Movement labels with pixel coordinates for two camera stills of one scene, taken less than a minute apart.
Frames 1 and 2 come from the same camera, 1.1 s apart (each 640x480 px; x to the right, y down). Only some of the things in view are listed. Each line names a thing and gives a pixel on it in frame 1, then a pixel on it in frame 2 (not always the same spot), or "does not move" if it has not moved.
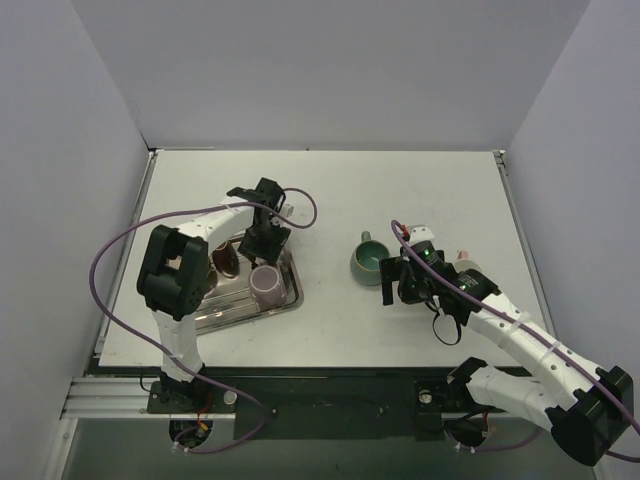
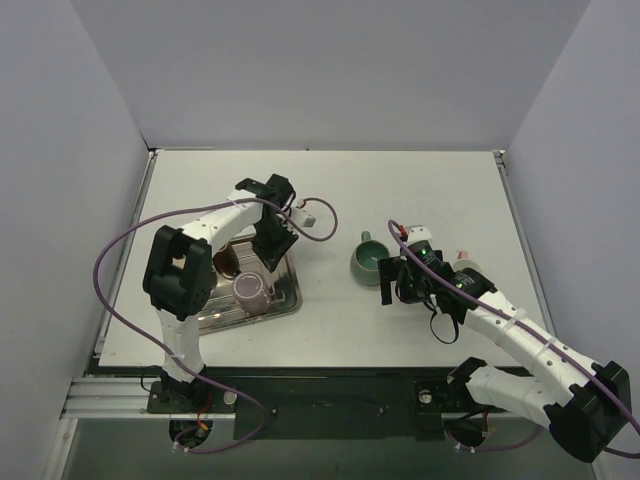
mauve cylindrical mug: [267, 287] to [251, 293]
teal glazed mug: [365, 260] does not move
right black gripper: [393, 275] does not move
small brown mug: [226, 260] does not move
